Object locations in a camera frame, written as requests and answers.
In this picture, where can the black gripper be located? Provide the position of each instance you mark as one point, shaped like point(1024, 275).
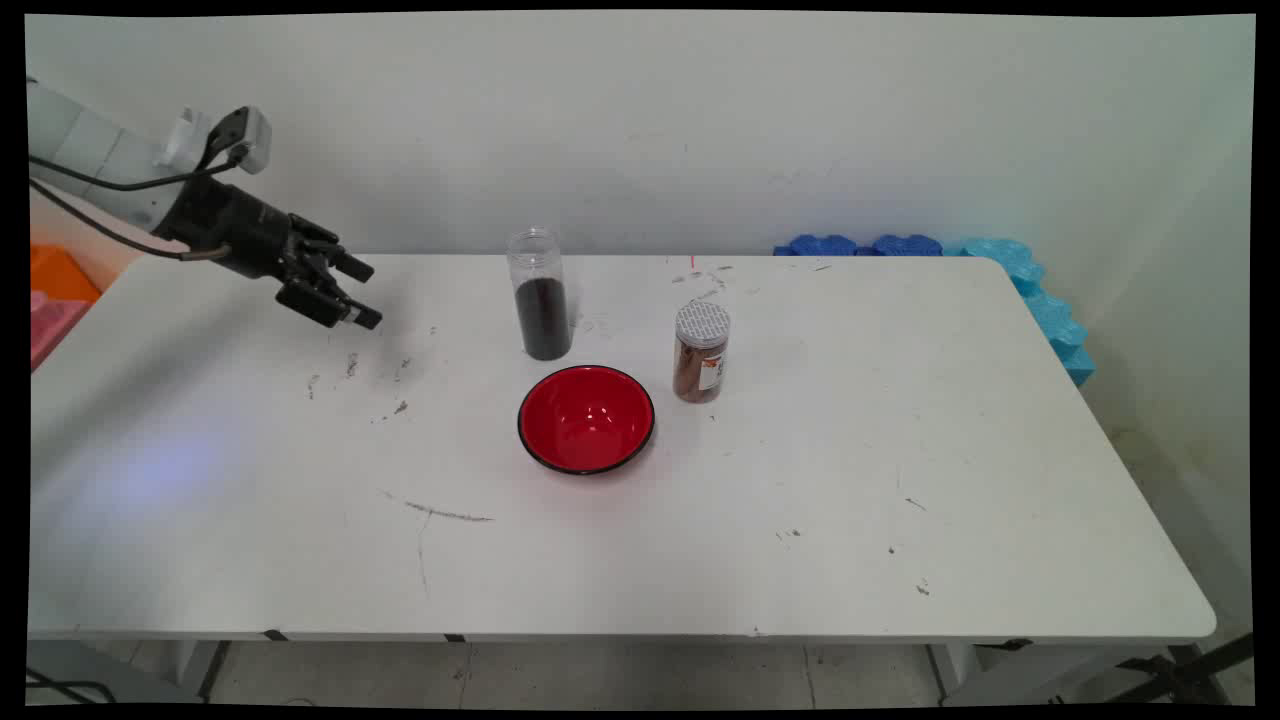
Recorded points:
point(230, 225)

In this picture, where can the clear jar with dark grains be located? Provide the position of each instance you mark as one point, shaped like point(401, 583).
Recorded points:
point(545, 320)

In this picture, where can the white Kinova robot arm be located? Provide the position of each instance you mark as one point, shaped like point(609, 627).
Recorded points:
point(90, 150)

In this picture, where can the red bowl with black rim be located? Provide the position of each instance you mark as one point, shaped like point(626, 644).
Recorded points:
point(585, 415)

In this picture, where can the brown spice jar patterned lid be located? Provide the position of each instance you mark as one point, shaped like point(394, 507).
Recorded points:
point(695, 370)

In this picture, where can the white table leg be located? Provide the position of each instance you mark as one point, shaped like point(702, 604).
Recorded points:
point(205, 665)
point(950, 665)

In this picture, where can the dark blue foam piece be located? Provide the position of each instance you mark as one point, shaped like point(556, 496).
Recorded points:
point(820, 245)
point(905, 245)

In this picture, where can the light blue foam piece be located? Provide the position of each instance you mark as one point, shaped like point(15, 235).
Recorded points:
point(1045, 305)

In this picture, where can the black tripod leg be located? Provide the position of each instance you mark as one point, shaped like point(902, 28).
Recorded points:
point(1180, 670)

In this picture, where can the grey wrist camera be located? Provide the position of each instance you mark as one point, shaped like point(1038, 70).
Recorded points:
point(255, 140)

